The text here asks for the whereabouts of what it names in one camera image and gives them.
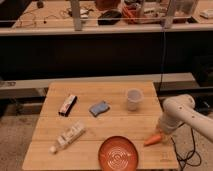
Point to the orange tool on bench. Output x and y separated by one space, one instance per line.
133 14

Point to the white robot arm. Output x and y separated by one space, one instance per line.
182 108

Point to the black object on bench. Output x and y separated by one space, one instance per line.
109 17

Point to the orange ribbed plate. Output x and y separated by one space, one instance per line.
118 153

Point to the translucent plastic cup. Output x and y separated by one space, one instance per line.
134 98

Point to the orange pepper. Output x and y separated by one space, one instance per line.
153 140

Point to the right metal frame post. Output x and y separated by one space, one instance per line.
168 20

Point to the metal frame post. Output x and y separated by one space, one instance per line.
75 8
168 20

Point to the left metal frame post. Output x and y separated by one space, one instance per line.
75 8

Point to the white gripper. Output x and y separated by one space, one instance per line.
166 126

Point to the blue sponge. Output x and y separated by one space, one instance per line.
99 108

